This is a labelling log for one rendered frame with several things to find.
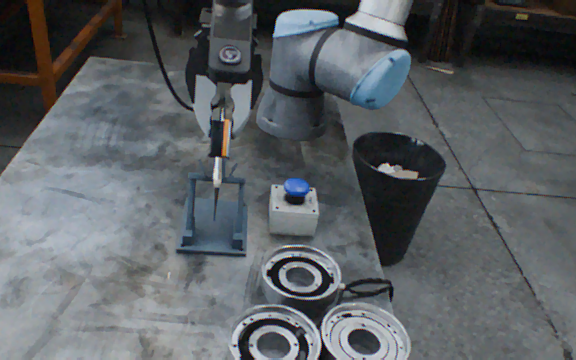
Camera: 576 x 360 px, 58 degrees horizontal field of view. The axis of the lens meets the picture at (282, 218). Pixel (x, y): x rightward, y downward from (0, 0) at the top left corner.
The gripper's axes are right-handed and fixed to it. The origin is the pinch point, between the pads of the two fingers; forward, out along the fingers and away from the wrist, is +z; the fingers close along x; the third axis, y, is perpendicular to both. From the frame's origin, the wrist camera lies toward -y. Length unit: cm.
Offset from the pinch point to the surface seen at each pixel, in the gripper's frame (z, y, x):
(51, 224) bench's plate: 16.3, -2.3, 23.5
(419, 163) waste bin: 62, 105, -73
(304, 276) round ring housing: 15.0, -11.2, -12.8
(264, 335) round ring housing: 13.8, -22.9, -7.1
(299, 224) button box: 14.0, -0.8, -12.7
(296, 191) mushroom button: 9.2, 0.9, -11.6
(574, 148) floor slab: 96, 202, -204
